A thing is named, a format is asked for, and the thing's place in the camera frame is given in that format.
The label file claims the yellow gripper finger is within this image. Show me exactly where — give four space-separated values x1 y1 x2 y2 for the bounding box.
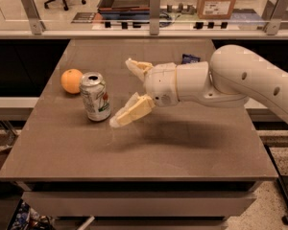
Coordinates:
126 58 153 81
109 92 156 127

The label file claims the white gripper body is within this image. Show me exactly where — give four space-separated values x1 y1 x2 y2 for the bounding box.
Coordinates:
144 63 179 106

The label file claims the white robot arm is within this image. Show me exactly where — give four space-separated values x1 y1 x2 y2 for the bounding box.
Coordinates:
109 45 288 127

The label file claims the silver green 7up can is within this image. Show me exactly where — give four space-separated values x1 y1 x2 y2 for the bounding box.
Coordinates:
80 72 110 122

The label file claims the blue snack packet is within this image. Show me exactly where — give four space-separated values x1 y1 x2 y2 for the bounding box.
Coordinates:
181 54 201 64

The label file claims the orange fruit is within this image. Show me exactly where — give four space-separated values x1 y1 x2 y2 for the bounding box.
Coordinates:
60 69 83 94

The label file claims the cardboard box with label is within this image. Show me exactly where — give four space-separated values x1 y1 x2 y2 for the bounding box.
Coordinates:
197 0 236 19

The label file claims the grey table drawer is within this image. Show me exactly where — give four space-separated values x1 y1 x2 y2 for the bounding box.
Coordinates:
23 192 255 218

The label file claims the colourful items bin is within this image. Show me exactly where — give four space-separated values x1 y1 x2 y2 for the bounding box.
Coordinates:
7 200 55 230

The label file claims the middle metal glass bracket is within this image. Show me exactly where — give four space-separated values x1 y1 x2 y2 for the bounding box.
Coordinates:
150 0 160 35

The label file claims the metal glass bracket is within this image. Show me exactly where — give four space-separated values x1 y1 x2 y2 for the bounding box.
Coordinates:
262 0 288 35
21 0 45 35
150 0 160 35

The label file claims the left metal glass bracket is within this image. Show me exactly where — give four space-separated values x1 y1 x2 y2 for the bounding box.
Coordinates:
21 0 45 35

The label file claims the right metal glass bracket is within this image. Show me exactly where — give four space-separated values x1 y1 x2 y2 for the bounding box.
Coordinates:
262 0 288 35

